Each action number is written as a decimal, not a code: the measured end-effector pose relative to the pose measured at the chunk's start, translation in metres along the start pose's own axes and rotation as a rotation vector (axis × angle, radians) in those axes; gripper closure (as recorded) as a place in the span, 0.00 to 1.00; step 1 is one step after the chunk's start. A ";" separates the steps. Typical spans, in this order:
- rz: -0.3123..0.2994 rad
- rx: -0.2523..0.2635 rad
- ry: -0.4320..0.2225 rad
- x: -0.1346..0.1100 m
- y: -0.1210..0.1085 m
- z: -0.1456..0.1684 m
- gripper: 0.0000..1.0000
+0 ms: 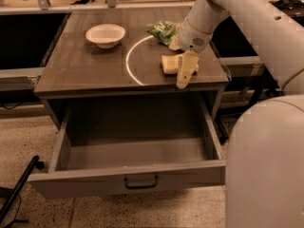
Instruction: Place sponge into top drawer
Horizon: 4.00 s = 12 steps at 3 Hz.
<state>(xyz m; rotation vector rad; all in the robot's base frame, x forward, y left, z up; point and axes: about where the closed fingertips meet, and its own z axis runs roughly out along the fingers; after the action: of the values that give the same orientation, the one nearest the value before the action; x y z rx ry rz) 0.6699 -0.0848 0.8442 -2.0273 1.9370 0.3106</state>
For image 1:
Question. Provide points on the grey cabinet with top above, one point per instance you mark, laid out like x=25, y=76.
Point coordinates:
x=79, y=69

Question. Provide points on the white bowl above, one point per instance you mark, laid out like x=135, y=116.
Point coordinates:
x=105, y=35

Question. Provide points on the black pole on floor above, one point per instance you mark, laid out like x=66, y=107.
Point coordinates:
x=11, y=194

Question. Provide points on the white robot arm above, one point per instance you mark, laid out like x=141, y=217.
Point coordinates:
x=264, y=174

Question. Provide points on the black VR headset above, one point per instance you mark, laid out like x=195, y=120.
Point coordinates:
x=293, y=8

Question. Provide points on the green chip bag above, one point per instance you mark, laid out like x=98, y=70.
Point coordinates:
x=165, y=31

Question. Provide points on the open grey top drawer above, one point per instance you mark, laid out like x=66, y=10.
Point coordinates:
x=102, y=141

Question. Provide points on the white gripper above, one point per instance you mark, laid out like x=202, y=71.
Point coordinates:
x=191, y=37

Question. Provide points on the yellow rectangular sponge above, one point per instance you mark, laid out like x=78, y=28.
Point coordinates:
x=170, y=64

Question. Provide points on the black drawer handle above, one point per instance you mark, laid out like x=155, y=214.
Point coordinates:
x=137, y=184

